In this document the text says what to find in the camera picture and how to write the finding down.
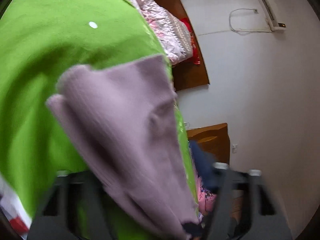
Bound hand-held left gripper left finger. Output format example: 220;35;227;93
29;170;118;240

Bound white cable loop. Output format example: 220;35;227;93
228;8;272;33

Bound ribbed wooden headboard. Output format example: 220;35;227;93
186;123;230;166

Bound mauve pants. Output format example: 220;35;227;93
46;54;203;240

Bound plain wooden headboard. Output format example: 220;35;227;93
149;0;210;92

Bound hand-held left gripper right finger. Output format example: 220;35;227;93
189;142;293;240

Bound white air conditioner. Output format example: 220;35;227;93
253;0;287;32

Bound pink bed cover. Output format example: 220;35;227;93
195;175;218;217

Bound red pillow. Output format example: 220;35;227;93
179;17;203;66

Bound pink white patterned quilt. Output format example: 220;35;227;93
80;0;193;63

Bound green bed sheet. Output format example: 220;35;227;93
0;0;200;240

